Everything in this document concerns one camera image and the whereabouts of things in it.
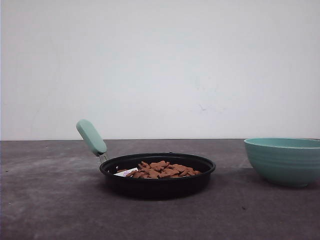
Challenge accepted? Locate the black pan with green handle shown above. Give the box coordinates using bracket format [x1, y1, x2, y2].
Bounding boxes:
[76, 119, 216, 199]

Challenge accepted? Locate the teal ceramic bowl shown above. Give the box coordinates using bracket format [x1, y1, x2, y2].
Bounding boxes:
[244, 137, 320, 187]

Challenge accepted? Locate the brown beef cubes pile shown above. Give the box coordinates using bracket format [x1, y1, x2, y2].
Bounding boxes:
[126, 160, 201, 179]

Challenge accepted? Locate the small white packet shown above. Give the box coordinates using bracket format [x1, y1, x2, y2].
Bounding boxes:
[114, 167, 138, 177]

